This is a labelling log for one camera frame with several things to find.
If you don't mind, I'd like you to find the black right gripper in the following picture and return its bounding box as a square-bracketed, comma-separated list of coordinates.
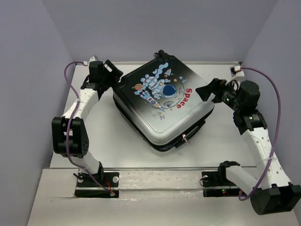
[195, 78, 243, 111]

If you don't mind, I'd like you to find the black kids suitcase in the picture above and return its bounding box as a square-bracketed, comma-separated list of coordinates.
[113, 50, 214, 153]

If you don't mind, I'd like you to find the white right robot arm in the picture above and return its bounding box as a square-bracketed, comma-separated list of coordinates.
[196, 79, 301, 215]

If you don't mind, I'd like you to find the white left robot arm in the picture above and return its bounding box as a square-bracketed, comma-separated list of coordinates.
[51, 57, 123, 186]

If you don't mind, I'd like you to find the white foreground platform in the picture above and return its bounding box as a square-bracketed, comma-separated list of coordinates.
[28, 169, 298, 226]

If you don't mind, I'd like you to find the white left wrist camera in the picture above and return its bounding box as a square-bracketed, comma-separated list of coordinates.
[89, 56, 98, 62]

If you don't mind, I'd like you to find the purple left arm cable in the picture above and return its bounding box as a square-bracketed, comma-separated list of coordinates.
[63, 60, 113, 195]

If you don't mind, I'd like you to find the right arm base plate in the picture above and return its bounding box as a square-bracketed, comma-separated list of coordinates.
[199, 161, 241, 197]

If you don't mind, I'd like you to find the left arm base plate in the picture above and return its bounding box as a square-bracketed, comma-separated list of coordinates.
[73, 171, 119, 198]

